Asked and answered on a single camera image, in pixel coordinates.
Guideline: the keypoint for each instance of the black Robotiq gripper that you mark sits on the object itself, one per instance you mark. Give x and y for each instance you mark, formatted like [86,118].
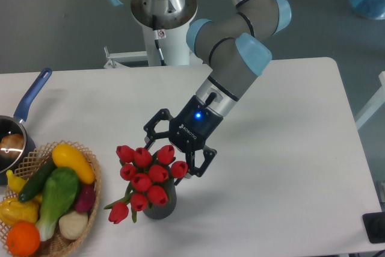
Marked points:
[195,127]

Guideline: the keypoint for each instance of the red tulip bouquet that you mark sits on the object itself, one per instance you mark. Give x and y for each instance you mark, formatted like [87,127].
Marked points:
[146,175]

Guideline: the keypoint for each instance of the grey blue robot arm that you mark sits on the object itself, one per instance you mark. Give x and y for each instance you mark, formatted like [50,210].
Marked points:
[233,49]

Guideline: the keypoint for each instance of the dark grey ribbed vase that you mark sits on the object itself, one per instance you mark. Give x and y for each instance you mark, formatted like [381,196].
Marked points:
[158,212]

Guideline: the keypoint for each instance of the yellow squash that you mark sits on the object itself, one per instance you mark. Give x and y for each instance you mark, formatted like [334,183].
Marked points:
[65,155]

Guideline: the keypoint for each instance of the green bok choy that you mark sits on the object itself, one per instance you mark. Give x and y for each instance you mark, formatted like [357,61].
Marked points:
[59,193]

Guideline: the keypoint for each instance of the white garlic bulb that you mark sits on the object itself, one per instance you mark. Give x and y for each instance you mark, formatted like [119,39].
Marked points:
[73,224]

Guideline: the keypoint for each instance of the green cucumber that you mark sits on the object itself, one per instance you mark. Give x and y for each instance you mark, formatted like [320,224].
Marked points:
[36,182]

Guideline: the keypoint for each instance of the browned bread in pan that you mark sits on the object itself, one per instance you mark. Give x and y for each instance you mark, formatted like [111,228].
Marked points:
[12,146]

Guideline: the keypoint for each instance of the yellow banana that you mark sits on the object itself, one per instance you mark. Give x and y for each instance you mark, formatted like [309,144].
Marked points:
[16,183]

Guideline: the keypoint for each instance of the yellow bell pepper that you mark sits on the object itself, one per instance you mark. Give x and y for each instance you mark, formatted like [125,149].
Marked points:
[13,211]

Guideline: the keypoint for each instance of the orange fruit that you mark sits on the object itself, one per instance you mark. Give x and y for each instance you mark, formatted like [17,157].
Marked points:
[23,239]

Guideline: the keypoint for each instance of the black device at edge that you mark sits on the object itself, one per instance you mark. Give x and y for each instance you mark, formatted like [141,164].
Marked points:
[374,226]

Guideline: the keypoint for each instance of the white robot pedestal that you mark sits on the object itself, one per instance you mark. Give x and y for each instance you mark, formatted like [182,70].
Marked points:
[164,25]

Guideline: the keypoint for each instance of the blue handled saucepan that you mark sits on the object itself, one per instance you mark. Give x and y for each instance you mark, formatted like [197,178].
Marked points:
[15,124]

